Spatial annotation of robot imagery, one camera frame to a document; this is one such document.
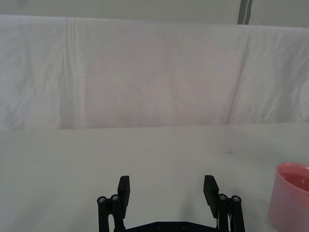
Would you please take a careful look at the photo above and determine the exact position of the white table cloth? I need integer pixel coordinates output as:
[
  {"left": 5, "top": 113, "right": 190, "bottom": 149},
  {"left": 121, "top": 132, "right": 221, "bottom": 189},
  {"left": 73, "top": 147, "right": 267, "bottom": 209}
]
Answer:
[{"left": 0, "top": 122, "right": 309, "bottom": 232}]

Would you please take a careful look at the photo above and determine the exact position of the white curtain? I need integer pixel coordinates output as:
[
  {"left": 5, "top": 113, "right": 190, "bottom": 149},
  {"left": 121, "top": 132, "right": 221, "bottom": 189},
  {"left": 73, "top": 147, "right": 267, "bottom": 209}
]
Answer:
[{"left": 0, "top": 14, "right": 309, "bottom": 131}]

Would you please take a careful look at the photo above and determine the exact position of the pink plastic cup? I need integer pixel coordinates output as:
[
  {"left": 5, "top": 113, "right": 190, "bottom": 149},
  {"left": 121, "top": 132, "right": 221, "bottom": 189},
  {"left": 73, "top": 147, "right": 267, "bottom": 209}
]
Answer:
[{"left": 268, "top": 162, "right": 309, "bottom": 230}]

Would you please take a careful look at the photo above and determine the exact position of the grey striped post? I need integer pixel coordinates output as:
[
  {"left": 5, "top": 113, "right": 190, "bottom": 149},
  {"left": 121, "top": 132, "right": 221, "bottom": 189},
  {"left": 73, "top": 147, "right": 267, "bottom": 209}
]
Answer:
[{"left": 237, "top": 0, "right": 252, "bottom": 25}]

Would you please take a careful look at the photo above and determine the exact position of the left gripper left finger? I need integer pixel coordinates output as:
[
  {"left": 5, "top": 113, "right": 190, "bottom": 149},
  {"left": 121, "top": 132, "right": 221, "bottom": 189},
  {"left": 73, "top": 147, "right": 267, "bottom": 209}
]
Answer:
[{"left": 97, "top": 175, "right": 131, "bottom": 232}]

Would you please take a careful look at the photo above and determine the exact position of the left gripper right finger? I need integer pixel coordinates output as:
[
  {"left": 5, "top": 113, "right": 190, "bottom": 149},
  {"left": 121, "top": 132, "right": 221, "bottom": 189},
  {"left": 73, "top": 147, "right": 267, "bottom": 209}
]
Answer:
[{"left": 204, "top": 174, "right": 246, "bottom": 232}]

